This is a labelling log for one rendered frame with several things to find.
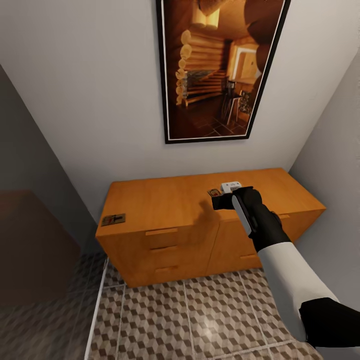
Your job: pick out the picture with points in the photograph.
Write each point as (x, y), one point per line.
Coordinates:
(215, 58)

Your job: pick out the mousetrap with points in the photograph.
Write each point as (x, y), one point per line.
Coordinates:
(214, 192)
(113, 219)

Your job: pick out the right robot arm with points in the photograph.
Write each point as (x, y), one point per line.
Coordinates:
(308, 309)

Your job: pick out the door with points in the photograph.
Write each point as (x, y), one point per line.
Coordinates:
(51, 264)

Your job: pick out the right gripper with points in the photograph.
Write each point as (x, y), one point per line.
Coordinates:
(220, 202)

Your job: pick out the cabinet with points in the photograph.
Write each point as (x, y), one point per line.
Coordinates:
(171, 231)

